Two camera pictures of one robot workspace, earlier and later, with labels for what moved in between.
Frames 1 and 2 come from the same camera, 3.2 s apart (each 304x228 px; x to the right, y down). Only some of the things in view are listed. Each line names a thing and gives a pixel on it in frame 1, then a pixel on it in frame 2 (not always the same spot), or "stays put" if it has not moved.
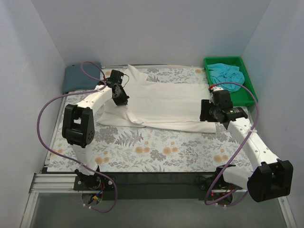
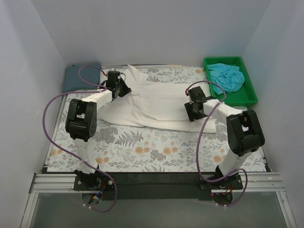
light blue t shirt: [221, 72] stays put
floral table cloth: [122, 147] stays put
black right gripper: [204, 110] -> [189, 112]
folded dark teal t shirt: [75, 80] stays put
